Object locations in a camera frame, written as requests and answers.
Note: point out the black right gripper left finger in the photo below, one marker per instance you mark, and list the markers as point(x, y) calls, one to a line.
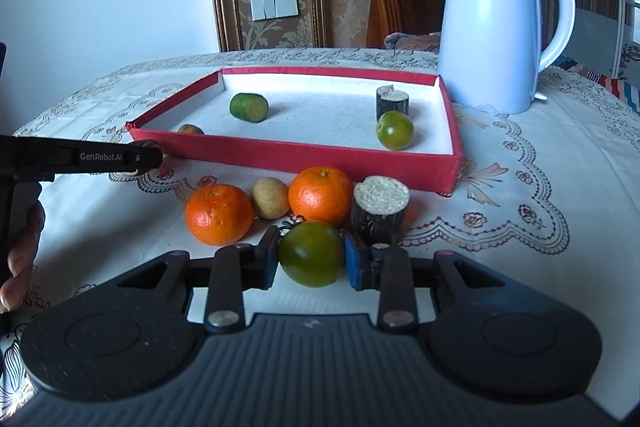
point(237, 268)

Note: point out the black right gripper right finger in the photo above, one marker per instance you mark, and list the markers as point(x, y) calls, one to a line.
point(386, 269)

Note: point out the dark sugarcane piece flat top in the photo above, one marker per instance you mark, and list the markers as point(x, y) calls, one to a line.
point(379, 207)

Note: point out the orange mandarin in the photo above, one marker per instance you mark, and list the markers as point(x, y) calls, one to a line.
point(322, 194)
point(219, 214)

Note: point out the green tomato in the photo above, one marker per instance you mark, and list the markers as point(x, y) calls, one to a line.
point(312, 254)
point(395, 130)

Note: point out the small tan potato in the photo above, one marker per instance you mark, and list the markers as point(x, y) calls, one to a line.
point(270, 198)

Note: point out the brown kiwi fruit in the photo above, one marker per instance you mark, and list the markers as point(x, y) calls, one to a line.
point(190, 129)

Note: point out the green cucumber piece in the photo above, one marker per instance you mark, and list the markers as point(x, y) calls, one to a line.
point(251, 107)

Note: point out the dark sugarcane piece chipped top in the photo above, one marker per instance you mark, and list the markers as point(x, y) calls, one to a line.
point(388, 98)

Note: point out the person left hand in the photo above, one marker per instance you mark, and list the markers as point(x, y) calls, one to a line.
point(21, 260)

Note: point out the red shallow box tray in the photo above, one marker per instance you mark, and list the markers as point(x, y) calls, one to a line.
point(318, 116)

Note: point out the white embroidered tablecloth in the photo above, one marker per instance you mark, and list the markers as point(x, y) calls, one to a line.
point(549, 197)

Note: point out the patterned pillow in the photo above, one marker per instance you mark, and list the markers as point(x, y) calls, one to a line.
point(402, 41)

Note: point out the white electric kettle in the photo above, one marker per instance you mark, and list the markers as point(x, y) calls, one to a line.
point(491, 51)

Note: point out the striped colourful bedding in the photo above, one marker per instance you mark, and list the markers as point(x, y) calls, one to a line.
point(620, 89)

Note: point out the white wall switch panel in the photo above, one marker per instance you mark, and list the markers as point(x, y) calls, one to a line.
point(272, 9)

